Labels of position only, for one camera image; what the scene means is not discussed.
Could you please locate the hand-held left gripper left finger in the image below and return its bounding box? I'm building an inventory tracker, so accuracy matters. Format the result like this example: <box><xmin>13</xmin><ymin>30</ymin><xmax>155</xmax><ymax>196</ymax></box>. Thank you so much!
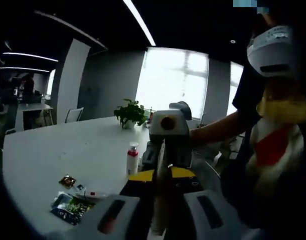
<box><xmin>79</xmin><ymin>169</ymin><xmax>157</xmax><ymax>240</ymax></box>

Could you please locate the narrow bright window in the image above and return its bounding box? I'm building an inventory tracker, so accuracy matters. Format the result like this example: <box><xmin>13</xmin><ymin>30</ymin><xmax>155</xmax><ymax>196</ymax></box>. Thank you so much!
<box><xmin>226</xmin><ymin>60</ymin><xmax>245</xmax><ymax>118</ymax></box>

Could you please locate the gold foil skincare sachet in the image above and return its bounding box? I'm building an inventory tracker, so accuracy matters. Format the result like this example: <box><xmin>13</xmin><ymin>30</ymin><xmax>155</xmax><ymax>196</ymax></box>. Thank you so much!
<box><xmin>58</xmin><ymin>174</ymin><xmax>77</xmax><ymax>189</ymax></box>

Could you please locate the green black skincare mask packet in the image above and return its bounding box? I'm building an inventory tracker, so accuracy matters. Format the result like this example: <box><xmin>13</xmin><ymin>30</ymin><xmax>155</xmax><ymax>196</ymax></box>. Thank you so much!
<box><xmin>49</xmin><ymin>191</ymin><xmax>97</xmax><ymax>226</ymax></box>

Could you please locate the potted green plant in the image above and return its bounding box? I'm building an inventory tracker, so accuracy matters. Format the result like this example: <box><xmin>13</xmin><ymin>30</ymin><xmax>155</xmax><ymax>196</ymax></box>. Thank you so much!
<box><xmin>113</xmin><ymin>98</ymin><xmax>147</xmax><ymax>130</ymax></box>

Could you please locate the long ceiling light strip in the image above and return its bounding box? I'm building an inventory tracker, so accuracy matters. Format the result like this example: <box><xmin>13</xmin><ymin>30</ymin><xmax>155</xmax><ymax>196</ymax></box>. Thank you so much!
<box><xmin>0</xmin><ymin>66</ymin><xmax>51</xmax><ymax>74</ymax></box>
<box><xmin>2</xmin><ymin>51</ymin><xmax>59</xmax><ymax>63</ymax></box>

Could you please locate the large red-collared skincare pump bottle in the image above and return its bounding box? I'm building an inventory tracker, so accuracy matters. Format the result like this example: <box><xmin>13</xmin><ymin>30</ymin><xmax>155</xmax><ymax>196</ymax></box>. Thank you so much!
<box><xmin>126</xmin><ymin>141</ymin><xmax>140</xmax><ymax>176</ymax></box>

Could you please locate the white office desk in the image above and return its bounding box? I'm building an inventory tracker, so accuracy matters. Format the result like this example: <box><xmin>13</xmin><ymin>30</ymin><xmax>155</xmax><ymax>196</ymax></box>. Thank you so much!
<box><xmin>4</xmin><ymin>103</ymin><xmax>55</xmax><ymax>133</ymax></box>

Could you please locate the white plastic chair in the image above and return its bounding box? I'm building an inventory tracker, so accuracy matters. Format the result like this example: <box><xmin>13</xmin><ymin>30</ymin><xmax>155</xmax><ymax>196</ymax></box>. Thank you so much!
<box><xmin>64</xmin><ymin>107</ymin><xmax>85</xmax><ymax>124</ymax></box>

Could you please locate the white skincare tube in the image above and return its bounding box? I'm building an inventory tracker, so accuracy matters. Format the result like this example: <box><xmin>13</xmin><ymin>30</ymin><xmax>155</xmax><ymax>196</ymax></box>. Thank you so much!
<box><xmin>149</xmin><ymin>138</ymin><xmax>174</xmax><ymax>238</ymax></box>

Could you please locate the white worn device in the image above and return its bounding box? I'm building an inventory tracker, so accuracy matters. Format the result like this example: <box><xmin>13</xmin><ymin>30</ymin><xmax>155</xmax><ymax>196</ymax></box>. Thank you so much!
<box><xmin>246</xmin><ymin>24</ymin><xmax>294</xmax><ymax>78</ymax></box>

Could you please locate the wide ceiling light strip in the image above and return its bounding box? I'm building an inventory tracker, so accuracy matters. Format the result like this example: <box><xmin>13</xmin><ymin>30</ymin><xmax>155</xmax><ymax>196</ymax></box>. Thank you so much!
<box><xmin>122</xmin><ymin>0</ymin><xmax>157</xmax><ymax>47</ymax></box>

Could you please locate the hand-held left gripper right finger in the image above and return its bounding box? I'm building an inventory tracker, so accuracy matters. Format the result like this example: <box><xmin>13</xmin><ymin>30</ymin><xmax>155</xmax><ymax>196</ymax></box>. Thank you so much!
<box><xmin>166</xmin><ymin>166</ymin><xmax>264</xmax><ymax>240</ymax></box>

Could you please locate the wide bright window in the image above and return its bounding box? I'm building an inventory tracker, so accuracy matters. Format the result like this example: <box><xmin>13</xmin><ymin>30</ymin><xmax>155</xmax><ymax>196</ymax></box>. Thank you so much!
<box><xmin>135</xmin><ymin>46</ymin><xmax>210</xmax><ymax>120</ymax></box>

